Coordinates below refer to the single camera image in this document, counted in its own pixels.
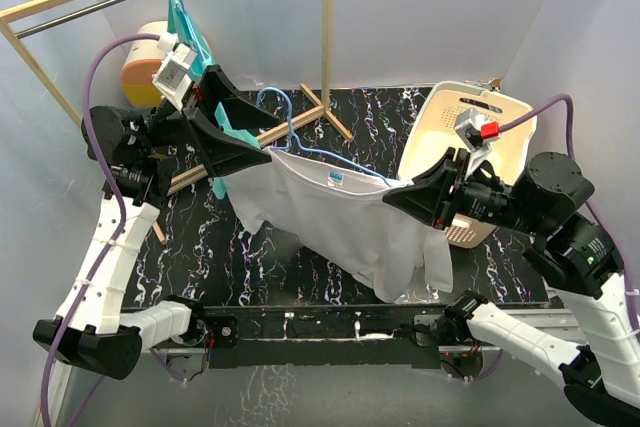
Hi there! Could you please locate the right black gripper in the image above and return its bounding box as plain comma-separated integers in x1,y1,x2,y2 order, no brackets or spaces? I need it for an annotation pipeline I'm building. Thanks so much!
380,146,544,236

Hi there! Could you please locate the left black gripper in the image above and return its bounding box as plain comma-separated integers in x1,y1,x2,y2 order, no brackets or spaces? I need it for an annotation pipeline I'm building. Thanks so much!
140,67,279,174

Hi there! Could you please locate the blue wire hanger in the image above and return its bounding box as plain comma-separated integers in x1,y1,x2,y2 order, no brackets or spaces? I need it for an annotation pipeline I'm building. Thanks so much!
168,0,213,68
256,87,392,187

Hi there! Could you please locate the white t shirt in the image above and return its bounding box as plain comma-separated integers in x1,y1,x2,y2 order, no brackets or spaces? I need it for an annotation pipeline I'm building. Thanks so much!
223,148,453,303

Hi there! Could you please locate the teal t shirt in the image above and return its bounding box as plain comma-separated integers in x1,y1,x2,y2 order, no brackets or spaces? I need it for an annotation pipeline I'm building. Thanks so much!
167,0,261,198

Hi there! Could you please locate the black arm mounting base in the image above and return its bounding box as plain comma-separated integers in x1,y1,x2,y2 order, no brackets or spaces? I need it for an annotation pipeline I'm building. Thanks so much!
169,304,506,371

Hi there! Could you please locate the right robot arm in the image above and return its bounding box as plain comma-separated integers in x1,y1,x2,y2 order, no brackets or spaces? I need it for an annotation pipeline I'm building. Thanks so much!
384,148,639,426

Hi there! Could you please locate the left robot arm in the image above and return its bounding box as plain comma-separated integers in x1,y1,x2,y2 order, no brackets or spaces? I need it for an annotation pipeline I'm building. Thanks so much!
33,65,279,380

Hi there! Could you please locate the cream plastic laundry basket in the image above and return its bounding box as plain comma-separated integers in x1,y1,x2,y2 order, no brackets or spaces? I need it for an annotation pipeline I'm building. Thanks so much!
397,80,539,248

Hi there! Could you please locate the cream orange yellow drum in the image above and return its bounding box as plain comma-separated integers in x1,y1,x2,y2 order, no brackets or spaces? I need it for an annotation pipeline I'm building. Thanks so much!
120,39,165,109

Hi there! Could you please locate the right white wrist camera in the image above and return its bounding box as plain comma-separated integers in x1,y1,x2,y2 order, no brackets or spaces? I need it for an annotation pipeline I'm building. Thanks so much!
454,108,500,176

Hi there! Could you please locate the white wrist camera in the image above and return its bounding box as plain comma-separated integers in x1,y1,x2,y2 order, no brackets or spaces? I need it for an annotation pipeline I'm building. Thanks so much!
454,108,500,176
152,32,197,112

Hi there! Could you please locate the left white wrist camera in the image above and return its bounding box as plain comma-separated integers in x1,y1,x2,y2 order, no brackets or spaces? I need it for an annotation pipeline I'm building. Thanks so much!
152,32,197,112

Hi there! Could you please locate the wooden clothes rack frame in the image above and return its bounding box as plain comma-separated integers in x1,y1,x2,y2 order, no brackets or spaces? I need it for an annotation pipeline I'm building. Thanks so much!
0,0,355,246

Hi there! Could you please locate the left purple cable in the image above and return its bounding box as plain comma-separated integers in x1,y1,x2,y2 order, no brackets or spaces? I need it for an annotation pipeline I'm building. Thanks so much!
39,32,164,427

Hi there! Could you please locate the purple cable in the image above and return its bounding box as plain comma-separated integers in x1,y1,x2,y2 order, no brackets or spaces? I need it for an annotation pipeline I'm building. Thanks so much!
39,32,164,427
492,93,640,333

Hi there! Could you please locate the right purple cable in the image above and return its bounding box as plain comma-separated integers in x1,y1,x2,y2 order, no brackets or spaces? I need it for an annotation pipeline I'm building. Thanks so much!
492,93,640,333

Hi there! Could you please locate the aluminium rail frame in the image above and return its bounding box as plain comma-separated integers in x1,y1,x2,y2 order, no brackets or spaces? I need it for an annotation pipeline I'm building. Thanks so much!
47,266,619,427

